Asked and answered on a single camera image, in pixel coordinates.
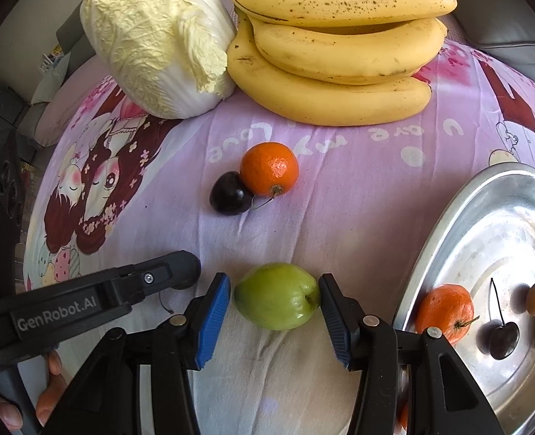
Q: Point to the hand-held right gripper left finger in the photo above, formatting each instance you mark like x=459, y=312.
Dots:
x=211, y=321

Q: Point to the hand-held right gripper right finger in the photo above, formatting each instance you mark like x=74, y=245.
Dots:
x=337, y=321

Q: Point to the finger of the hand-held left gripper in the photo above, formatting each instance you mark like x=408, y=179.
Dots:
x=163, y=274

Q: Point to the orange tangerine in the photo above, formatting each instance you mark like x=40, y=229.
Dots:
x=270, y=168
x=444, y=312

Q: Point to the dark cherry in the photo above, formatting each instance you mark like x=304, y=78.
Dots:
x=230, y=193
x=504, y=340

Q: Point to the silver metal tray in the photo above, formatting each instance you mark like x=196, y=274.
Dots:
x=498, y=235

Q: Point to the person's left hand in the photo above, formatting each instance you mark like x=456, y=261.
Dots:
x=52, y=394

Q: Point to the cartoon printed blanket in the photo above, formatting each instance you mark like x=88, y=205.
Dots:
x=362, y=181

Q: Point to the plain pink pillow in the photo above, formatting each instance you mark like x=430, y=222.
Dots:
x=59, y=108

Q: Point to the napa cabbage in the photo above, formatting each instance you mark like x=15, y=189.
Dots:
x=149, y=45

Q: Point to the grey cushion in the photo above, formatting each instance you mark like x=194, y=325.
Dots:
x=512, y=9

